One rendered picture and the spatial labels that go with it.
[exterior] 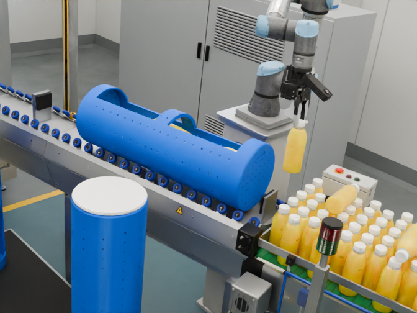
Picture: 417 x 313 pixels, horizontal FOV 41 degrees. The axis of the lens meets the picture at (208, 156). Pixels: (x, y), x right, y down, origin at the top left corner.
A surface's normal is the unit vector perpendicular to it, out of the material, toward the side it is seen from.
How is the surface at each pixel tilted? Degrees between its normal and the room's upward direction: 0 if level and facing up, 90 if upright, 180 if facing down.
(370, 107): 90
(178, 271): 0
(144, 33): 90
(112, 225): 90
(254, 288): 0
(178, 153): 70
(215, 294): 90
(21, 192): 0
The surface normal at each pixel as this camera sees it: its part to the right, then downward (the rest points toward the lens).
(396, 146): -0.71, 0.24
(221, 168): -0.49, -0.07
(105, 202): 0.10, -0.90
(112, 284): 0.25, 0.44
